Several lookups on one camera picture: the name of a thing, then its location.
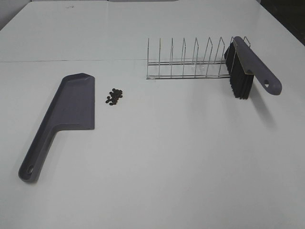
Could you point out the metal wire dish rack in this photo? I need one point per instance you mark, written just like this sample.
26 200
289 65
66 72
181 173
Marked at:
171 61

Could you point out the pile of coffee beans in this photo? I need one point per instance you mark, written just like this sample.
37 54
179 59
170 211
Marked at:
114 96

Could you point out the grey plastic dustpan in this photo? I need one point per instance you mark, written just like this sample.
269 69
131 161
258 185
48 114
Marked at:
72 108

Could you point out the grey brush black bristles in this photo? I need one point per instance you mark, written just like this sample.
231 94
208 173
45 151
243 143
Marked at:
244 65

